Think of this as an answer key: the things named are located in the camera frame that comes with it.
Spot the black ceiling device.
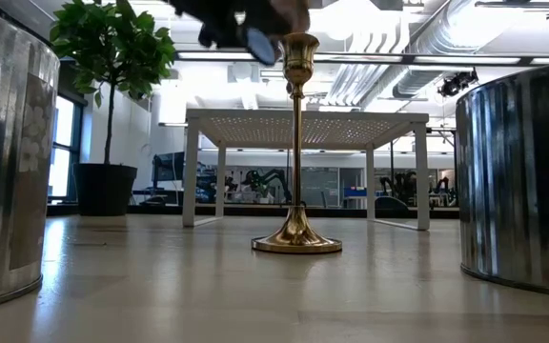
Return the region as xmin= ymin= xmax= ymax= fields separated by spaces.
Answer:
xmin=437 ymin=68 xmax=479 ymax=99

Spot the green potted plant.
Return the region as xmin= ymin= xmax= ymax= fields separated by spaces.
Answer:
xmin=49 ymin=0 xmax=178 ymax=217

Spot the long ceiling light strip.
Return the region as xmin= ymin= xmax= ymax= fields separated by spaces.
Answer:
xmin=174 ymin=50 xmax=549 ymax=67

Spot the silver candle tin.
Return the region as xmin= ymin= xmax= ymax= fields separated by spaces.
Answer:
xmin=0 ymin=3 xmax=61 ymax=314

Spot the black background chair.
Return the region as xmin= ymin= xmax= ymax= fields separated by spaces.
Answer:
xmin=374 ymin=195 xmax=412 ymax=212

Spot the white perforated metal shelf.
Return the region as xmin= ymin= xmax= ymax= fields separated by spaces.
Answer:
xmin=182 ymin=108 xmax=431 ymax=232

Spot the black aluminium table frame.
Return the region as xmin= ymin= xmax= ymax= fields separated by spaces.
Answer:
xmin=47 ymin=203 xmax=460 ymax=220

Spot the office window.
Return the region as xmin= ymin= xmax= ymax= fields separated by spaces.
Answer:
xmin=47 ymin=93 xmax=85 ymax=201

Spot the silver ventilation duct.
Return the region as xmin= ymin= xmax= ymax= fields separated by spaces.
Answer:
xmin=324 ymin=0 xmax=509 ymax=111

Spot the black background monitor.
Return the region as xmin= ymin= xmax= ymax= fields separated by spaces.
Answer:
xmin=152 ymin=151 xmax=186 ymax=183

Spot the brass candlestick holder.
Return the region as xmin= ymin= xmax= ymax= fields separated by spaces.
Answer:
xmin=251 ymin=31 xmax=343 ymax=255

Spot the black ceiling track light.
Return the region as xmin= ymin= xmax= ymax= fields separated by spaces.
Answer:
xmin=474 ymin=0 xmax=549 ymax=21

